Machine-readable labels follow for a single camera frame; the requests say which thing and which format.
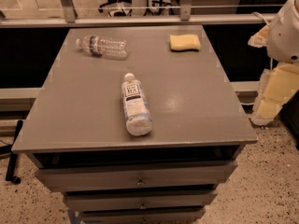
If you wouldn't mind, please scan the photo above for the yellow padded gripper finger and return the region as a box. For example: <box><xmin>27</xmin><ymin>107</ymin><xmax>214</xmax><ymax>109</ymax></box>
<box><xmin>251</xmin><ymin>63</ymin><xmax>299</xmax><ymax>126</ymax></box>
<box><xmin>248</xmin><ymin>24</ymin><xmax>269</xmax><ymax>48</ymax></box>

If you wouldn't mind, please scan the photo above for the blue label plastic bottle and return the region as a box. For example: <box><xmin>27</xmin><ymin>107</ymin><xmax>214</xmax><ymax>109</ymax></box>
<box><xmin>121</xmin><ymin>73</ymin><xmax>152</xmax><ymax>136</ymax></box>

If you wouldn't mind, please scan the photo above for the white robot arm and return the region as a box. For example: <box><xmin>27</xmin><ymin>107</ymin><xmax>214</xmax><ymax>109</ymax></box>
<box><xmin>248</xmin><ymin>0</ymin><xmax>299</xmax><ymax>126</ymax></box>

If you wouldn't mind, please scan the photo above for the clear water bottle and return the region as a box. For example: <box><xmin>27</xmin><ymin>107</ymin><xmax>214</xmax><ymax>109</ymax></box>
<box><xmin>76</xmin><ymin>35</ymin><xmax>129</xmax><ymax>60</ymax></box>

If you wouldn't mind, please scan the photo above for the yellow sponge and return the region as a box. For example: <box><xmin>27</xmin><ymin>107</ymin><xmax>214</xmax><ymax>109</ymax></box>
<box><xmin>170</xmin><ymin>35</ymin><xmax>202</xmax><ymax>51</ymax></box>

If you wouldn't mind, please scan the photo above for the middle grey drawer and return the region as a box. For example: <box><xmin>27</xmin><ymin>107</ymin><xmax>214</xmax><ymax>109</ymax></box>
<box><xmin>64</xmin><ymin>189</ymin><xmax>217</xmax><ymax>211</ymax></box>

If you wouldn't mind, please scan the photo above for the grey drawer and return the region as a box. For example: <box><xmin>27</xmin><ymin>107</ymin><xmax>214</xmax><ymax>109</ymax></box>
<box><xmin>36</xmin><ymin>161</ymin><xmax>237</xmax><ymax>192</ymax></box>
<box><xmin>64</xmin><ymin>189</ymin><xmax>217</xmax><ymax>211</ymax></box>
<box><xmin>81</xmin><ymin>207</ymin><xmax>205</xmax><ymax>224</ymax></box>

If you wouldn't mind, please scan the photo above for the bottom grey drawer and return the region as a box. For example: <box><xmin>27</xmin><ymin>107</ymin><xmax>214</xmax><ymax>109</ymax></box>
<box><xmin>81</xmin><ymin>207</ymin><xmax>205</xmax><ymax>224</ymax></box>

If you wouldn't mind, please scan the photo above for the grey drawer cabinet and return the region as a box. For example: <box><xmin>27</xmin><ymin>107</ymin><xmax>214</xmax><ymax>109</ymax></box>
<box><xmin>13</xmin><ymin>25</ymin><xmax>257</xmax><ymax>224</ymax></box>

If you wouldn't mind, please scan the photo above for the top grey drawer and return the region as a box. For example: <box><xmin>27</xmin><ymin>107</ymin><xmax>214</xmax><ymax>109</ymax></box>
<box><xmin>36</xmin><ymin>161</ymin><xmax>237</xmax><ymax>192</ymax></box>

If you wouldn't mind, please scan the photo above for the black floor stand leg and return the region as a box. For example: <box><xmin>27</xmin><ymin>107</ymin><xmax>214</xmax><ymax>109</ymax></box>
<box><xmin>6</xmin><ymin>120</ymin><xmax>23</xmax><ymax>185</ymax></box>

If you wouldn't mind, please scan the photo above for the white cable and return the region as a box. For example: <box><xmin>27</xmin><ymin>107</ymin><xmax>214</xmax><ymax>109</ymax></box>
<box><xmin>251</xmin><ymin>11</ymin><xmax>271</xmax><ymax>26</ymax></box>

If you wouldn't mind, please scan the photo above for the metal railing frame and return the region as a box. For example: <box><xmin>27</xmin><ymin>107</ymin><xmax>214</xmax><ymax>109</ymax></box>
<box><xmin>0</xmin><ymin>0</ymin><xmax>286</xmax><ymax>28</ymax></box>

